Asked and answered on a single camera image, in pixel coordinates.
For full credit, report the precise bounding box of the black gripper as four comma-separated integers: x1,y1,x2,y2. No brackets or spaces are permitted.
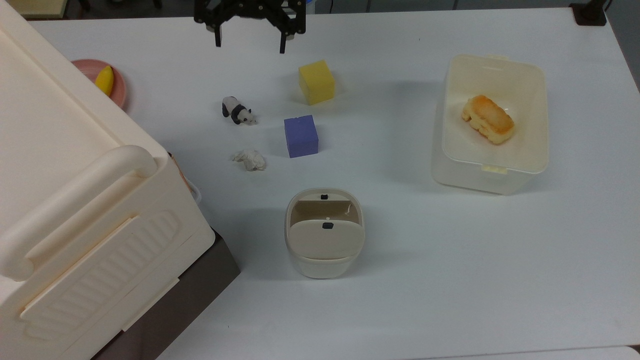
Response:
194,0,307,55

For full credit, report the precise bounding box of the purple cube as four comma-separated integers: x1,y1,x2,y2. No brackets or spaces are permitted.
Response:
284,115,319,159

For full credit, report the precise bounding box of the white paper ball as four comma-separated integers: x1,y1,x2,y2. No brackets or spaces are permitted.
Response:
231,149,267,172

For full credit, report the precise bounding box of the beige flip-lid trash can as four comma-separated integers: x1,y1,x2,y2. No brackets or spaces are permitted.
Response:
284,188,366,280

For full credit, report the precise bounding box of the panda toy figure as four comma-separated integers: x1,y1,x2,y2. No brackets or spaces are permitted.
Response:
221,96,258,126

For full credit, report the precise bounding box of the yellow cube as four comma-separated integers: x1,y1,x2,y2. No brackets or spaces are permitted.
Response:
298,60,336,106

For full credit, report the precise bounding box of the pink plate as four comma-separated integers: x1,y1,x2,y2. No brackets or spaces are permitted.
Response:
71,59,128,110

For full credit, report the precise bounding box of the yellow toy banana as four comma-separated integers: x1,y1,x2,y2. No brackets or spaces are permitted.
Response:
94,65,115,97

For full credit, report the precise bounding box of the pale yellow box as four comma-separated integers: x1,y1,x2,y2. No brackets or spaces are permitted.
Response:
7,0,68,20

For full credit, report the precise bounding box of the orange toy bread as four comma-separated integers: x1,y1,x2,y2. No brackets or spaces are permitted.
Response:
461,95,516,146

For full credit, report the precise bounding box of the cream open plastic bin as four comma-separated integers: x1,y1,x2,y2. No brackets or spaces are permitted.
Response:
431,54,550,196

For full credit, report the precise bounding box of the cream storage box with handles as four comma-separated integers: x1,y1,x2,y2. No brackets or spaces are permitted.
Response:
0,0,217,360

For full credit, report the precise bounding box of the black camera stand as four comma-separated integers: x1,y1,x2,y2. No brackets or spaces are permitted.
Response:
570,0,608,27

